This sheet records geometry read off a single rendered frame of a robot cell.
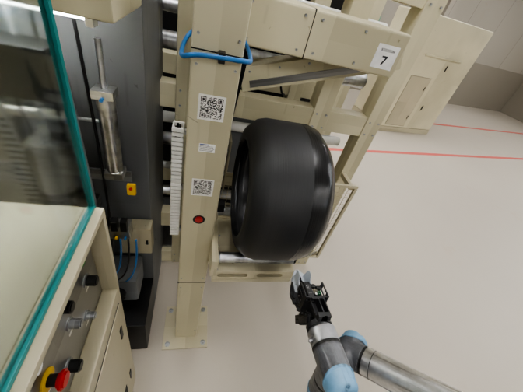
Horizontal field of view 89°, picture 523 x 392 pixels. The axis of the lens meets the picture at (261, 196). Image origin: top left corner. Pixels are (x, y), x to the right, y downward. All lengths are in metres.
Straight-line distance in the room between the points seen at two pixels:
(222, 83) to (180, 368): 1.59
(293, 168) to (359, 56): 0.52
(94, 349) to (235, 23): 0.96
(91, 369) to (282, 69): 1.19
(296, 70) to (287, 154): 0.47
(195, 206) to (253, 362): 1.22
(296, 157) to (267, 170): 0.11
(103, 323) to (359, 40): 1.27
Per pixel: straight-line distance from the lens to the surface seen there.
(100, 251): 0.93
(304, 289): 0.82
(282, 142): 0.88
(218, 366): 1.92
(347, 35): 1.12
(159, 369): 1.92
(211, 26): 0.76
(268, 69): 1.21
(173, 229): 1.14
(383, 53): 1.20
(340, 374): 0.73
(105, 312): 1.06
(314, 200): 0.87
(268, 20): 1.03
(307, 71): 1.25
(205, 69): 0.78
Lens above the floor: 1.82
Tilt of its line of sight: 38 degrees down
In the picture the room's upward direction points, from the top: 16 degrees clockwise
